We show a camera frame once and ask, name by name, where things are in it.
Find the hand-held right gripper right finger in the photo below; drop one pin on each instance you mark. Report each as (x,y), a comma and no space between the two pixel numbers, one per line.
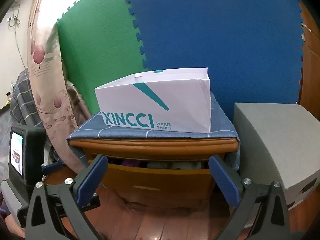
(223,180)

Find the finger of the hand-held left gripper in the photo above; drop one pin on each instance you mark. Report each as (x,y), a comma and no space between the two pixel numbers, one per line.
(52,167)

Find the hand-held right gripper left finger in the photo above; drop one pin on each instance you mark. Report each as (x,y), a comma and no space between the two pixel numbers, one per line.
(92,177)

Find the purple underwear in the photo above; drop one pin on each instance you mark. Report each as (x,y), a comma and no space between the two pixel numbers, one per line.
(130,163)

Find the wooden drawer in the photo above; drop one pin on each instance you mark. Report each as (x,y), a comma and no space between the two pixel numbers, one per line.
(155,182)

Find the white shoe box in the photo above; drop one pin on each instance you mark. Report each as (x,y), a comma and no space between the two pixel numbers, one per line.
(160,105)

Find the pale white underwear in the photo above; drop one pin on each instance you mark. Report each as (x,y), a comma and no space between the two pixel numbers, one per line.
(187,165)

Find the blue checked cloth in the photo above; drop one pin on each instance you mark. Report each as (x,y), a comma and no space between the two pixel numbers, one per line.
(220,127)

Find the grey plaid bedding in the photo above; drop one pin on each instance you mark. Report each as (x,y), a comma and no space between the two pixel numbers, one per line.
(22,97)

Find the grey box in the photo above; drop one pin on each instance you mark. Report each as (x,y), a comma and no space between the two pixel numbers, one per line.
(275,142)

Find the brown satin curtain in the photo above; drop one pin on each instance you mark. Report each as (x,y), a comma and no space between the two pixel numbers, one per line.
(77,102)

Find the wooden nightstand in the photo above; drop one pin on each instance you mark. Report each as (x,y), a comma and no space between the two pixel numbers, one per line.
(155,147)

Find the beige floral curtain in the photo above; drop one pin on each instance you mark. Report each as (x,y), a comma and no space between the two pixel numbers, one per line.
(42,80)

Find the green foam mat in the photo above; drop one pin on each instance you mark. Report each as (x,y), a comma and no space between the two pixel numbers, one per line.
(100,42)

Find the wooden door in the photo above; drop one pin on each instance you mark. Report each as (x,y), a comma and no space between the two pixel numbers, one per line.
(311,67)

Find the blue foam mat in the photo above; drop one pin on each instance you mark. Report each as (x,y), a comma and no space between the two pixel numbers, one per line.
(212,30)

